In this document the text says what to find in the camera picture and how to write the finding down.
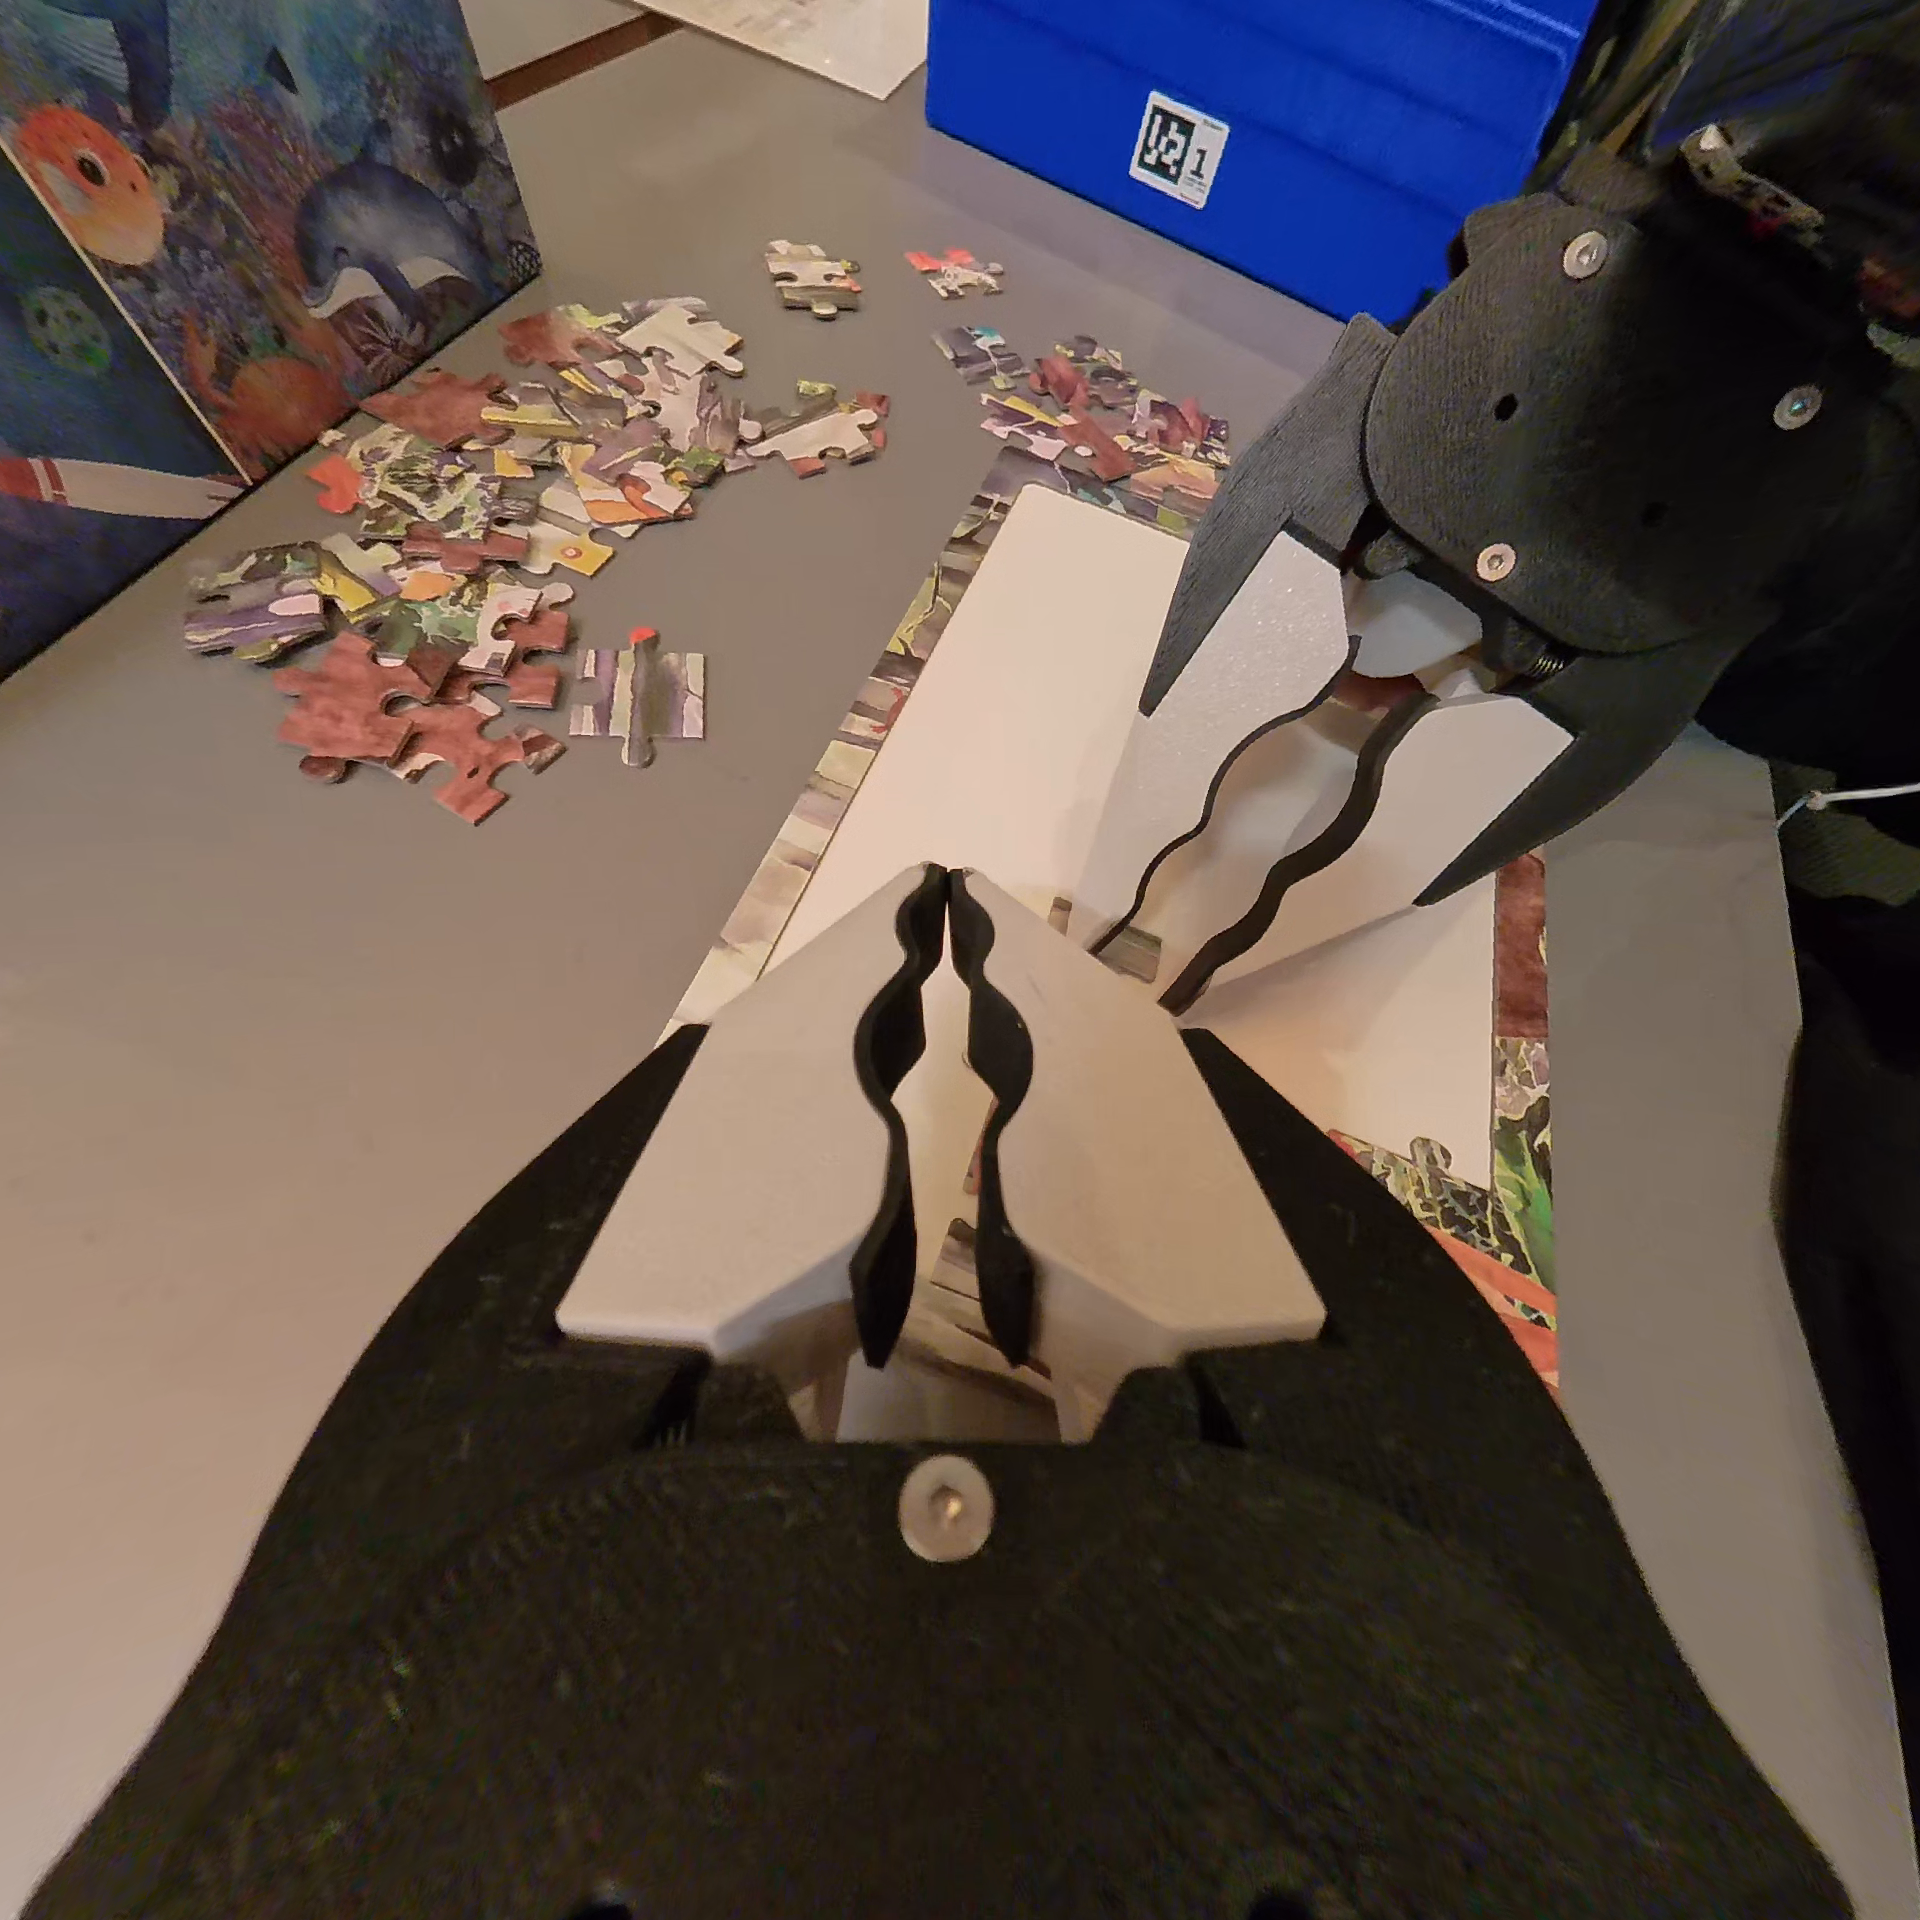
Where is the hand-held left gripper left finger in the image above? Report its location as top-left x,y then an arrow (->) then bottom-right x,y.
555,862 -> 952,1438

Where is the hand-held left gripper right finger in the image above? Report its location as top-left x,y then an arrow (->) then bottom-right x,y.
951,870 -> 1327,1443

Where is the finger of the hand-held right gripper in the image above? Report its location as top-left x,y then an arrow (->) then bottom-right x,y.
1084,528 -> 1364,959
1155,667 -> 1580,1014

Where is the printed frame puzzle tray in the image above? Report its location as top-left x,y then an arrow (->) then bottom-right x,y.
661,451 -> 1561,1403

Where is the grey stone print jigsaw piece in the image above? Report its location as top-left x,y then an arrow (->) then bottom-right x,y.
1049,895 -> 1168,987

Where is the assembled lion puzzle section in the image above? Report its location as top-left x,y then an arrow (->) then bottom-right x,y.
1327,1127 -> 1501,1352

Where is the blue plastic storage bin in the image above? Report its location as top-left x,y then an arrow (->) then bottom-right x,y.
925,0 -> 1600,324

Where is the pile of loose puzzle pieces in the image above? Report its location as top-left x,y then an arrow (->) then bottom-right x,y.
181,239 -> 1239,828

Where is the white paper sheet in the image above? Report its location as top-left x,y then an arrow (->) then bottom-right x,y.
645,0 -> 933,104

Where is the blue space print puzzle box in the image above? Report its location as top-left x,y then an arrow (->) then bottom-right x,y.
0,0 -> 543,680

